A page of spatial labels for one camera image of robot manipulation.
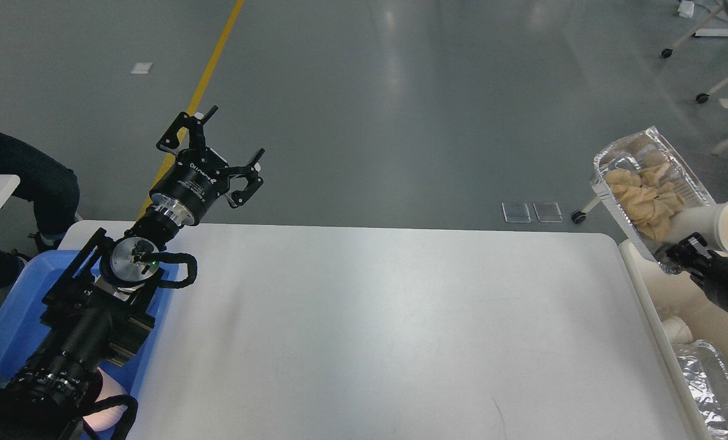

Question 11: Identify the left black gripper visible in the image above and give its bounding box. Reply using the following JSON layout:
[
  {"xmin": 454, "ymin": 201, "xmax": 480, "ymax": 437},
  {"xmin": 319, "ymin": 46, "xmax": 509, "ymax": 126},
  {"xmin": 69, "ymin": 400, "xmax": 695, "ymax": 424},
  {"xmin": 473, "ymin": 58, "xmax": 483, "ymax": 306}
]
[{"xmin": 149, "ymin": 105, "xmax": 266, "ymax": 226}]

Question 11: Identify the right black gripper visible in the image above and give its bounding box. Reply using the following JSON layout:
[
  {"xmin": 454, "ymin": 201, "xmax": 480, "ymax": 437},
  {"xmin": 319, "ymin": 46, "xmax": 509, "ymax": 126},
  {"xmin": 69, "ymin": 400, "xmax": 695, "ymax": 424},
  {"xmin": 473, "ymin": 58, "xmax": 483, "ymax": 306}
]
[{"xmin": 666, "ymin": 233, "xmax": 728, "ymax": 313}]

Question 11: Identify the white paper cup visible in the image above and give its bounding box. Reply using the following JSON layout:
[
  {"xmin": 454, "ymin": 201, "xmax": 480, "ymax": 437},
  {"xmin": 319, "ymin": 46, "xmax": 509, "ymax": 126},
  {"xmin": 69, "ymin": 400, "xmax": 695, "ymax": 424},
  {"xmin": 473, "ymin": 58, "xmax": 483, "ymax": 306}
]
[{"xmin": 665, "ymin": 202, "xmax": 728, "ymax": 253}]

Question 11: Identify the brown paper napkin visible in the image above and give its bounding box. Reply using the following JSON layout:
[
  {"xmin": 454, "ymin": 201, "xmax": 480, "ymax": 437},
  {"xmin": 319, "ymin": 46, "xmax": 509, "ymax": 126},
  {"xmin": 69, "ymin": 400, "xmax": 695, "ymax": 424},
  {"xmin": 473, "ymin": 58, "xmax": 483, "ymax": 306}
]
[{"xmin": 604, "ymin": 162, "xmax": 686, "ymax": 243}]

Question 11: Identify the aluminium foil tray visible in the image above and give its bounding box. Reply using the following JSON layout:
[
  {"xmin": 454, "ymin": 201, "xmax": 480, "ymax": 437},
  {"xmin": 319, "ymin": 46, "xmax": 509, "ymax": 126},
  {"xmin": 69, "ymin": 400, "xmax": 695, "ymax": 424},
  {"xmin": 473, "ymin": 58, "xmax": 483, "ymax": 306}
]
[{"xmin": 590, "ymin": 127, "xmax": 715, "ymax": 274}]

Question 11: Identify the pink ribbed mug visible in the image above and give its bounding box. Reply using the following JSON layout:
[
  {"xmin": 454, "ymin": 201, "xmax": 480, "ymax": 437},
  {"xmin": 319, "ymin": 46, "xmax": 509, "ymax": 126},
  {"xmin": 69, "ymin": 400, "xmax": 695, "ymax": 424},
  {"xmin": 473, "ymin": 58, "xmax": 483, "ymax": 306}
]
[{"xmin": 79, "ymin": 373, "xmax": 130, "ymax": 431}]

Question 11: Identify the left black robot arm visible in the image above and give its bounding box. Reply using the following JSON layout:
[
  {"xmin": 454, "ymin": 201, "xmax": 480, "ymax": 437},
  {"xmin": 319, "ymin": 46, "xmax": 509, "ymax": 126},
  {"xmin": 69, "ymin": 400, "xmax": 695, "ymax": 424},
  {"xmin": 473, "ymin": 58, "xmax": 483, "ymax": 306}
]
[{"xmin": 0, "ymin": 106, "xmax": 264, "ymax": 439}]

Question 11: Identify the beige plastic bin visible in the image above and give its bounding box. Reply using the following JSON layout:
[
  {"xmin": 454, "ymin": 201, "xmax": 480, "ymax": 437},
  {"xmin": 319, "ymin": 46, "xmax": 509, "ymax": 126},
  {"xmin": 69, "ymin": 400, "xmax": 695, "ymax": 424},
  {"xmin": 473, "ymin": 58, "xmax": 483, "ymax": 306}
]
[{"xmin": 619, "ymin": 240, "xmax": 728, "ymax": 439}]

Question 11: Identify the grey office chair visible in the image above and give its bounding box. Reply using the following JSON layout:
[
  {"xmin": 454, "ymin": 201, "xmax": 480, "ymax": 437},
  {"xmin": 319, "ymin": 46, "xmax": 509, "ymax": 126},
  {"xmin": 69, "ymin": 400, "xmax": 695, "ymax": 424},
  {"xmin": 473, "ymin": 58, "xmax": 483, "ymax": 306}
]
[{"xmin": 589, "ymin": 137, "xmax": 728, "ymax": 229}]

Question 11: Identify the white floor plate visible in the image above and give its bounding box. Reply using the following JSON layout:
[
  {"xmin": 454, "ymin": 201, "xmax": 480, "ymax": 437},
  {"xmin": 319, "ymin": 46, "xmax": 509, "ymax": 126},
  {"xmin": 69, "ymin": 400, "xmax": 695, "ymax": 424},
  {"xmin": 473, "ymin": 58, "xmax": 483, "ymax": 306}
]
[{"xmin": 130, "ymin": 62, "xmax": 154, "ymax": 75}]

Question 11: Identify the foil tray in bin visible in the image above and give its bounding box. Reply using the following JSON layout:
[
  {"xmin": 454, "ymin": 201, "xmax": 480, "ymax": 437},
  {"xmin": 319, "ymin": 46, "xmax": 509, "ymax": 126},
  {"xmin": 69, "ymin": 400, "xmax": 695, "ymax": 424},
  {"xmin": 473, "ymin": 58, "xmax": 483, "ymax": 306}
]
[{"xmin": 671, "ymin": 340, "xmax": 728, "ymax": 439}]

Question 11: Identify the clear floor plate right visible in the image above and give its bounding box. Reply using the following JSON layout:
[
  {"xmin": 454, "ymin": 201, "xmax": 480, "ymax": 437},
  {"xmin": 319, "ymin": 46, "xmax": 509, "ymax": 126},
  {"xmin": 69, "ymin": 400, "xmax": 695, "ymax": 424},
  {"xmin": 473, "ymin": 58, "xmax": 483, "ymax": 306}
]
[{"xmin": 532, "ymin": 201, "xmax": 563, "ymax": 224}]

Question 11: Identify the clear floor plate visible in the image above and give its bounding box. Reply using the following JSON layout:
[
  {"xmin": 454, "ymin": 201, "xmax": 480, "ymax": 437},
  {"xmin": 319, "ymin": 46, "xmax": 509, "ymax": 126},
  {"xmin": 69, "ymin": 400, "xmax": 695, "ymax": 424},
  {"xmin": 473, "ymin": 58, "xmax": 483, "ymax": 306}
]
[
  {"xmin": 532, "ymin": 201, "xmax": 563, "ymax": 224},
  {"xmin": 501, "ymin": 202, "xmax": 532, "ymax": 224}
]

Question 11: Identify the seated person in jeans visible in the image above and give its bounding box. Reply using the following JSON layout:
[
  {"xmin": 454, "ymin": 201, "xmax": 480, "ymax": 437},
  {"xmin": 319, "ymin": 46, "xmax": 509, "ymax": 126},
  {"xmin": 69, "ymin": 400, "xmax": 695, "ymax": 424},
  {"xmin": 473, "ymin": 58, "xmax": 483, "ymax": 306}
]
[{"xmin": 0, "ymin": 133, "xmax": 81, "ymax": 254}]

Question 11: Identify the clear floor plate left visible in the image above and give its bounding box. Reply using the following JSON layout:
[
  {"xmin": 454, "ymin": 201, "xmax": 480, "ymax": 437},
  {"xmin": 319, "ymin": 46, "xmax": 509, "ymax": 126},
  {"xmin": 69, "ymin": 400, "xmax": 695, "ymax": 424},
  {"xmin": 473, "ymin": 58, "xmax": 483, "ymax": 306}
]
[{"xmin": 501, "ymin": 202, "xmax": 532, "ymax": 224}]

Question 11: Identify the blue plastic tray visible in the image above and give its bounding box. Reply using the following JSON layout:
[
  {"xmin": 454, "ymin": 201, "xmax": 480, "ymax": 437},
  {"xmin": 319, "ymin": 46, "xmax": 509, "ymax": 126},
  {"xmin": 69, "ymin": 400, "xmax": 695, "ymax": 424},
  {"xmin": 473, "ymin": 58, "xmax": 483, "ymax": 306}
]
[{"xmin": 0, "ymin": 251, "xmax": 172, "ymax": 439}]

